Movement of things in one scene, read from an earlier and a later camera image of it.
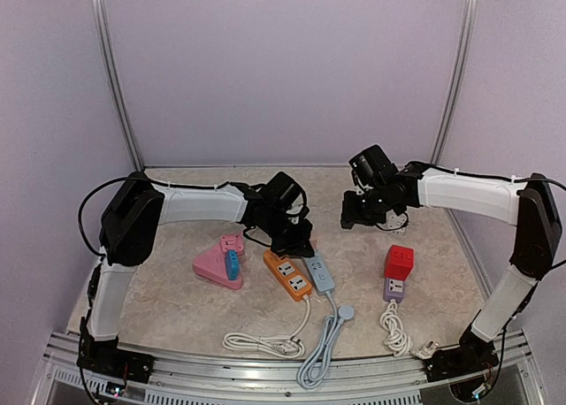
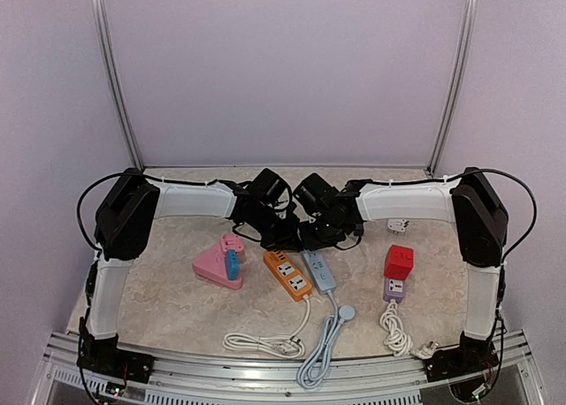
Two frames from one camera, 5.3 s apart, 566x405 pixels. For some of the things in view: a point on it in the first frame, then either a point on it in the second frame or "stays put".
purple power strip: x=393 y=289 stays put
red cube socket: x=398 y=263 stays put
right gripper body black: x=354 y=208 to x=318 y=235
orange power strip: x=287 y=275 stays put
